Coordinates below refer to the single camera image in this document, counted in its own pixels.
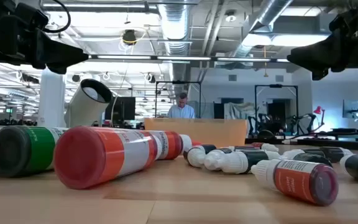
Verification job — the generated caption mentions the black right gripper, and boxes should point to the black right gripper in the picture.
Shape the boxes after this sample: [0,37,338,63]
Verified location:
[287,21,358,82]

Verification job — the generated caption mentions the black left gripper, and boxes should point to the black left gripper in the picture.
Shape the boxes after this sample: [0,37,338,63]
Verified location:
[0,18,90,75]

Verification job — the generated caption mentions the small red food coloring bottle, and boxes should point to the small red food coloring bottle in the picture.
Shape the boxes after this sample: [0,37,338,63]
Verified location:
[250,142,280,152]
[250,158,339,207]

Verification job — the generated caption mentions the large green food coloring bottle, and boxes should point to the large green food coloring bottle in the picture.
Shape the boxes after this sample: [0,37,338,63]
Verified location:
[0,126,70,178]

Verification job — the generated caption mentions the large orange food coloring bottle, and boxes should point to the large orange food coloring bottle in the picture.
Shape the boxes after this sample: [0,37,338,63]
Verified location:
[149,129,203,161]
[53,126,163,190]

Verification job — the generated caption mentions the small blue food coloring bottle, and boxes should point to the small blue food coloring bottle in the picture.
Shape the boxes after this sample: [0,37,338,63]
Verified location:
[228,145,262,152]

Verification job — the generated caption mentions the grey monitor on arm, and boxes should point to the grey monitor on arm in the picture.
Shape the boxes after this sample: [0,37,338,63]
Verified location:
[342,99,358,119]

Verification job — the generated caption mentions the red desk lamp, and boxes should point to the red desk lamp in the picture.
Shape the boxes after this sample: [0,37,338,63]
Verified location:
[313,105,326,131]

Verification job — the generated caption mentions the white cylindrical spotlight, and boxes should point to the white cylindrical spotlight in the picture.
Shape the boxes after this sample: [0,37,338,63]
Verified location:
[63,78,114,128]

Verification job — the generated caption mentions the black background desk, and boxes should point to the black background desk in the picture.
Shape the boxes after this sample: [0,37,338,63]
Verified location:
[331,127,358,141]

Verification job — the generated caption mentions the black background robot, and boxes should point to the black background robot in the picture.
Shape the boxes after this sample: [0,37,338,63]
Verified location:
[247,112,284,138]

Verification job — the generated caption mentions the black computer monitor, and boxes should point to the black computer monitor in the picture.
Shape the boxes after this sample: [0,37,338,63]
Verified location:
[104,96,136,126]

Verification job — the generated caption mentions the black dome-shaped object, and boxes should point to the black dome-shaped object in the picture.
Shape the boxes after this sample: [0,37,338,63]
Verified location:
[257,129,275,140]

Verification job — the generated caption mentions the white draped sheet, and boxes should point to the white draped sheet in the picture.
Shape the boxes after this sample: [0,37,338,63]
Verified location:
[224,102,254,121]

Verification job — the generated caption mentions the person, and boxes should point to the person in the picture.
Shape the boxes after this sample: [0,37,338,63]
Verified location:
[167,92,196,119]

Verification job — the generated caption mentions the translucent orange plastic tray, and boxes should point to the translucent orange plastic tray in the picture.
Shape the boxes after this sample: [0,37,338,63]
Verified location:
[144,117,248,149]

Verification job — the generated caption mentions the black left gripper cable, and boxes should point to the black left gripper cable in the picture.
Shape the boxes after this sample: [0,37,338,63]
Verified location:
[44,0,71,34]

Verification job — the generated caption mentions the black metal frame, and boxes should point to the black metal frame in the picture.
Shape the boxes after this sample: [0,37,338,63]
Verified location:
[254,83,300,138]
[155,80,202,119]

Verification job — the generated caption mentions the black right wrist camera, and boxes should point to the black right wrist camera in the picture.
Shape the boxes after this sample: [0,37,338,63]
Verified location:
[328,7,358,32]

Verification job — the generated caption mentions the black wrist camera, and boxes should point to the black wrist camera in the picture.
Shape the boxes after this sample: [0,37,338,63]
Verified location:
[12,2,50,31]
[328,7,358,32]

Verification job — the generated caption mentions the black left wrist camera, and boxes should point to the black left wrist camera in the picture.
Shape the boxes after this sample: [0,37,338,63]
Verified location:
[12,2,50,31]

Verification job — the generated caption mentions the black ceiling-mounted camera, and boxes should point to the black ceiling-mounted camera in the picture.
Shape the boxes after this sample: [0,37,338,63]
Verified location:
[122,29,137,47]

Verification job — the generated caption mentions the black table edge rail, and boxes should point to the black table edge rail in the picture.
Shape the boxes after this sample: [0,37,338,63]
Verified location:
[244,136,358,153]

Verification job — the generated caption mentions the silver ventilation duct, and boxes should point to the silver ventilation duct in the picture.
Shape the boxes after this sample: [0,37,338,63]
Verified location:
[158,0,192,82]

